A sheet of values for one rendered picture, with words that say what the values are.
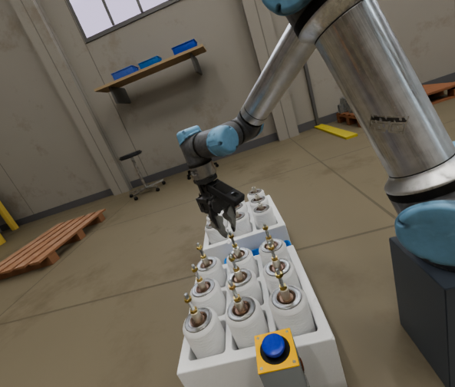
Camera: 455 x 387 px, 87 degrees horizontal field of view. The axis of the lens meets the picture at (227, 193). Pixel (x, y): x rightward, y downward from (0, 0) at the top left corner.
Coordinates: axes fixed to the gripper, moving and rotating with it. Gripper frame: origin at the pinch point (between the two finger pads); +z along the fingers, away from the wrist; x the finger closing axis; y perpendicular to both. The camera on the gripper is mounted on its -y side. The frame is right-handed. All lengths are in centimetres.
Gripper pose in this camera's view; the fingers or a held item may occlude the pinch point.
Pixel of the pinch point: (230, 231)
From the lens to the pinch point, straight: 81.2
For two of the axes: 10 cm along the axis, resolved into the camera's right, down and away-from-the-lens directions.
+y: -6.3, -0.4, 7.7
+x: -7.0, 4.5, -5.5
